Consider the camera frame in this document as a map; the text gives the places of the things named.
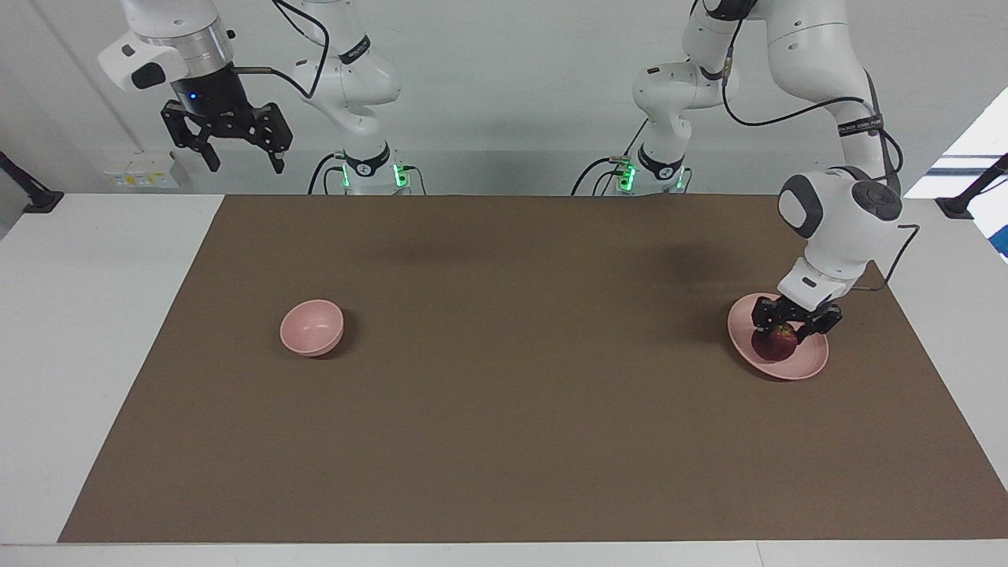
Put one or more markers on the black clamp mount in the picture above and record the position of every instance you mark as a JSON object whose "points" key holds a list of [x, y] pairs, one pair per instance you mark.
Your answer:
{"points": [[965, 201], [31, 197]]}

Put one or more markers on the brown table mat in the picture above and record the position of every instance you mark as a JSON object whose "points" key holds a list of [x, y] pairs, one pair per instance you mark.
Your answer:
{"points": [[504, 409]]}

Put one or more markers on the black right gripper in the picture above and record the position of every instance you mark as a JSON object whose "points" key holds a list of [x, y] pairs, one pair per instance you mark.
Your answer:
{"points": [[211, 98]]}

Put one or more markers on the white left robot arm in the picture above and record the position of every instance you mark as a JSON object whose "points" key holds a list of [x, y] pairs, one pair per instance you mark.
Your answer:
{"points": [[843, 220]]}

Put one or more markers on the red apple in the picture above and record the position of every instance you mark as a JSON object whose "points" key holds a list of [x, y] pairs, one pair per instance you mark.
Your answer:
{"points": [[776, 346]]}

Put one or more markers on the white wall socket box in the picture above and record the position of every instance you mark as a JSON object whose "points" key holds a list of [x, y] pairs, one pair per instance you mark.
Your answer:
{"points": [[142, 169]]}

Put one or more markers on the blue object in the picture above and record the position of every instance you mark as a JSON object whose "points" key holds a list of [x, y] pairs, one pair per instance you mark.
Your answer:
{"points": [[1002, 240]]}

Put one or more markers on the pink plate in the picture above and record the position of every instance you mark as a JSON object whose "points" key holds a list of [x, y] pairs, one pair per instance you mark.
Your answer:
{"points": [[803, 358]]}

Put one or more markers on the pink bowl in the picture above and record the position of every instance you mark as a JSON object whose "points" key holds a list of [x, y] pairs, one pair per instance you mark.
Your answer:
{"points": [[311, 327]]}

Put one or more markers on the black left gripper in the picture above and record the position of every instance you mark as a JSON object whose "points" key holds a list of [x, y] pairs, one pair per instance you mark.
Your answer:
{"points": [[799, 313]]}

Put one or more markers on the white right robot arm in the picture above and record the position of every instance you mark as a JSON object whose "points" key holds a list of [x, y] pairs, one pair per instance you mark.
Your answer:
{"points": [[354, 79]]}

